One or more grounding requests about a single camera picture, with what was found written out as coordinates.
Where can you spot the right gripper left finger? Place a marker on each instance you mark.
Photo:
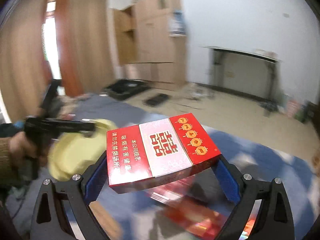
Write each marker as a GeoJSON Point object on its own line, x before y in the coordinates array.
{"type": "Point", "coordinates": [49, 220]}

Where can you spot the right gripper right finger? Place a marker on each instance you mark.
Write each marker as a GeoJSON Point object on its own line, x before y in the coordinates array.
{"type": "Point", "coordinates": [274, 219]}

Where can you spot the red white cigarette box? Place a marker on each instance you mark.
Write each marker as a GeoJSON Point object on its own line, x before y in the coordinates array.
{"type": "Point", "coordinates": [155, 153]}

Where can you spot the left hand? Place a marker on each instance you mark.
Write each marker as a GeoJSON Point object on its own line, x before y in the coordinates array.
{"type": "Point", "coordinates": [20, 147]}

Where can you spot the yellow plastic tray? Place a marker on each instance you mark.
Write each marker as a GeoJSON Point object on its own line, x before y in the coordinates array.
{"type": "Point", "coordinates": [73, 153]}

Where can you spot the blue checkered rug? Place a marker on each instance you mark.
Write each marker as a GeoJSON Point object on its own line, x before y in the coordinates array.
{"type": "Point", "coordinates": [140, 217]}

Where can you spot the black open case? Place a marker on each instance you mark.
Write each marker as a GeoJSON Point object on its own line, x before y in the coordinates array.
{"type": "Point", "coordinates": [123, 89]}

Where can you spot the black keyboard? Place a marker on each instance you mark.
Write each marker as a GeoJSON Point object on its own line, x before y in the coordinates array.
{"type": "Point", "coordinates": [157, 100]}

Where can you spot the brown curtain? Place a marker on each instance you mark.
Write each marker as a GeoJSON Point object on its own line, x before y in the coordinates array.
{"type": "Point", "coordinates": [53, 39]}

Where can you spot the black folding table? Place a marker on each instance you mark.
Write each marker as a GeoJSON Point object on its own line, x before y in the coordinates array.
{"type": "Point", "coordinates": [252, 75]}

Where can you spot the wooden wardrobe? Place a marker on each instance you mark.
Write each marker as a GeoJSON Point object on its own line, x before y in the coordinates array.
{"type": "Point", "coordinates": [147, 47]}

